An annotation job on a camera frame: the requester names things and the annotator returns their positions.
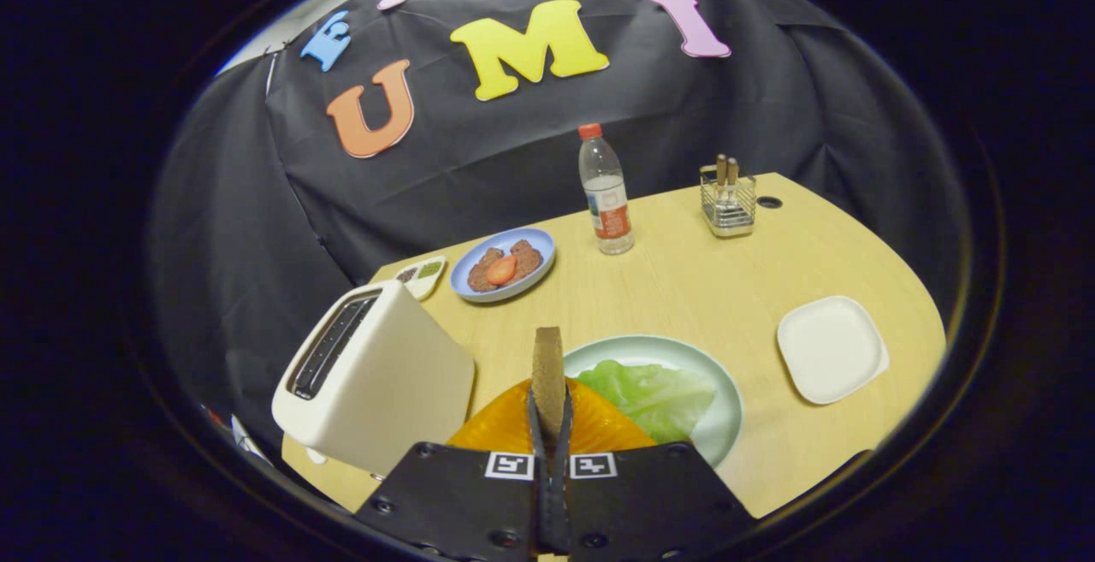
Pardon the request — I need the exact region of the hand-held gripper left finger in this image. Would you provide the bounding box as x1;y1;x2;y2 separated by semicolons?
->
352;378;550;562

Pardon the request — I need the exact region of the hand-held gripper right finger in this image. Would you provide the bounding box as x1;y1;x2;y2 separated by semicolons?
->
554;378;758;562

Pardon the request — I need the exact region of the green lettuce leaf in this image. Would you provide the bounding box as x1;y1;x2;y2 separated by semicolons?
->
573;359;718;445

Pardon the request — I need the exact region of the brown bread slice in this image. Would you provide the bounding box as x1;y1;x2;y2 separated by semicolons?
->
531;327;567;441

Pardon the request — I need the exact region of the pale green round plate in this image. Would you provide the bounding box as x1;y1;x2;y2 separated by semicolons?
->
563;335;745;469

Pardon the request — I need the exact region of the cream white toaster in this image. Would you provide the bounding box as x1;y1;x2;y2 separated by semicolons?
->
272;280;476;477

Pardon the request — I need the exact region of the brown meat patty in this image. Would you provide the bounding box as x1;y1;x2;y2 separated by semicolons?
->
467;247;506;293
509;240;545;281

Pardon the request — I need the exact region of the white divided seasoning tray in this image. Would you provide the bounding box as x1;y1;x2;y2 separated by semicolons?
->
395;255;447;302

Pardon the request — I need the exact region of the white printed object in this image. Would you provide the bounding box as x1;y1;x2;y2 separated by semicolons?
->
205;406;275;466

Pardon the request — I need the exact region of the white square plate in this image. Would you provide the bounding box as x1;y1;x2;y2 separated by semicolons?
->
776;295;891;405

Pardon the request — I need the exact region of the blue round plate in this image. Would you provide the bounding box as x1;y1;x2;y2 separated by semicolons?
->
449;228;557;304

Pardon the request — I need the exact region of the clear red-capped water bottle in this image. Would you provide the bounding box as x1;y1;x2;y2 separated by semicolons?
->
577;123;636;256

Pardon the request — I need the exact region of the black backdrop cloth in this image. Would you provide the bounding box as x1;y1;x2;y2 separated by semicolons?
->
145;0;972;426

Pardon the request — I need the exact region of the metal wire cutlery holder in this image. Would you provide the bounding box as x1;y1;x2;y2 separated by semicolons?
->
699;164;758;239

